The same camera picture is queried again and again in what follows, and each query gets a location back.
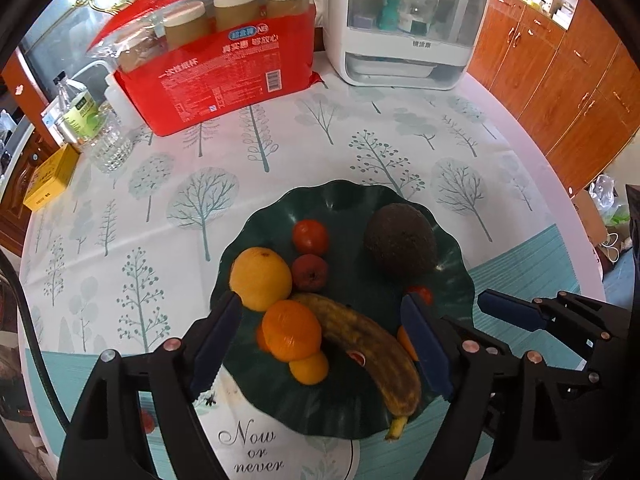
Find dark green leaf-shaped plate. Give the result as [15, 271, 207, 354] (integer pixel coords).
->
[209, 180, 475, 443]

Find small stemless tangerine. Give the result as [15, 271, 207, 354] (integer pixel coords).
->
[396, 326, 420, 362]

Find yellow flat box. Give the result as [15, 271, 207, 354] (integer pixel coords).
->
[22, 142, 82, 212]

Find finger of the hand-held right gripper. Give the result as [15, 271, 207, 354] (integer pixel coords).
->
[476, 289, 631, 333]
[545, 330, 636, 392]

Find tree-print tablecloth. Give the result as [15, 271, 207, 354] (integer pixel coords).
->
[17, 52, 606, 480]

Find large tangerine with stem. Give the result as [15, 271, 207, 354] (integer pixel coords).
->
[261, 300, 323, 365]

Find cardboard box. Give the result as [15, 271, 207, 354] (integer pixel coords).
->
[570, 189, 611, 246]

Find orange wooden cabinets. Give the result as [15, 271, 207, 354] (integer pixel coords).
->
[465, 0, 640, 191]

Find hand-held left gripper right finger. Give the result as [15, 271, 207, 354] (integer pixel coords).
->
[400, 292, 621, 480]

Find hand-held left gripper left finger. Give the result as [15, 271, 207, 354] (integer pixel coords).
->
[57, 290, 244, 480]

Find yellow orange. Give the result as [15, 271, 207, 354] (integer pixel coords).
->
[229, 246, 293, 313]

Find white countertop appliance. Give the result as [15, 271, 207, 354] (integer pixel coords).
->
[322, 0, 493, 92]

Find brown spotted banana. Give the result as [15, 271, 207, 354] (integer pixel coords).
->
[290, 292, 423, 443]

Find dark avocado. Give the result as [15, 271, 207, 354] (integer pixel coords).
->
[363, 203, 438, 276]

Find small cherry tomato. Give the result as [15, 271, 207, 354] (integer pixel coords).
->
[406, 285, 435, 308]

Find red paper cup package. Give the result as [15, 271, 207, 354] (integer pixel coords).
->
[85, 0, 337, 137]

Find clear glass cup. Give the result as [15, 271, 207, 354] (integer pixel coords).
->
[87, 107, 135, 173]

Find white plastic bag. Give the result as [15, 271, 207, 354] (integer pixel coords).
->
[587, 174, 632, 226]

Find small yellow-orange kumquat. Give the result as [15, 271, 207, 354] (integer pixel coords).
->
[289, 349, 331, 387]

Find medium red tomato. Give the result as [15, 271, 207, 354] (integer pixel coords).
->
[292, 219, 331, 256]

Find white plastic bottle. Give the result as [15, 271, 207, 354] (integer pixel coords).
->
[104, 72, 138, 131]

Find clear bottle with green label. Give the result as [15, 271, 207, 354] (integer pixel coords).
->
[52, 72, 103, 143]

